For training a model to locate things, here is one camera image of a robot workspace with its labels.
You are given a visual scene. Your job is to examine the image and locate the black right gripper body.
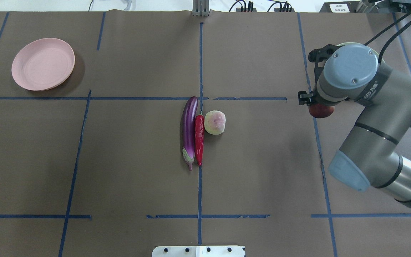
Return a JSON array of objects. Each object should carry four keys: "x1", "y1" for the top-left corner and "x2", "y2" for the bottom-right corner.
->
[{"x1": 298, "y1": 44, "x2": 341, "y2": 106}]

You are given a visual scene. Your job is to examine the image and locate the purple eggplant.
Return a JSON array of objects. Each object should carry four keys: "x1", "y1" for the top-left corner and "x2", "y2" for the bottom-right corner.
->
[{"x1": 181, "y1": 96, "x2": 198, "y2": 171}]

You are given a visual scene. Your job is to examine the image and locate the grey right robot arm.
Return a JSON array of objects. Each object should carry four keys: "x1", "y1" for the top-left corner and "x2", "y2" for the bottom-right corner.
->
[{"x1": 298, "y1": 42, "x2": 411, "y2": 208}]

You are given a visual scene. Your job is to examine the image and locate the black power strip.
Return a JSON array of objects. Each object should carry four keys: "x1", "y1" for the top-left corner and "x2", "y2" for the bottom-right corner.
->
[{"x1": 228, "y1": 0, "x2": 295, "y2": 13}]

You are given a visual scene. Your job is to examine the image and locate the pale green pink peach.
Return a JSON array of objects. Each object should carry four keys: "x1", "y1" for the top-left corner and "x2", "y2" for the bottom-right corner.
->
[{"x1": 204, "y1": 110, "x2": 226, "y2": 135}]

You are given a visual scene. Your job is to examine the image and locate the grey box with label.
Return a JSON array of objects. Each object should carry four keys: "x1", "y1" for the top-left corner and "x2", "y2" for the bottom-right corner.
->
[{"x1": 319, "y1": 0, "x2": 361, "y2": 13}]

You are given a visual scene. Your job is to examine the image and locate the red chili pepper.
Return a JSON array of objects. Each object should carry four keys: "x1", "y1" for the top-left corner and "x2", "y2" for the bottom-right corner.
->
[{"x1": 194, "y1": 114, "x2": 204, "y2": 166}]

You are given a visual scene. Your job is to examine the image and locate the pink plate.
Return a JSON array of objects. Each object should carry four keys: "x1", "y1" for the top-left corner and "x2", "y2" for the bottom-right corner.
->
[{"x1": 11, "y1": 38, "x2": 76, "y2": 91}]

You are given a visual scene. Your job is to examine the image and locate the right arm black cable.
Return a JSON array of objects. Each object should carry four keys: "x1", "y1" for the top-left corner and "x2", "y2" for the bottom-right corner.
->
[{"x1": 364, "y1": 3, "x2": 411, "y2": 64}]

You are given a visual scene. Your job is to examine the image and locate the aluminium frame post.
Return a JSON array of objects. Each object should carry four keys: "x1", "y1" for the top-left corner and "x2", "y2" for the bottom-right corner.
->
[{"x1": 192, "y1": 0, "x2": 210, "y2": 17}]

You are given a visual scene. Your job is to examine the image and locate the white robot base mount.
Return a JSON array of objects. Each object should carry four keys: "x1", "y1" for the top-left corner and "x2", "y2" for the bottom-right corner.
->
[{"x1": 151, "y1": 245, "x2": 246, "y2": 257}]

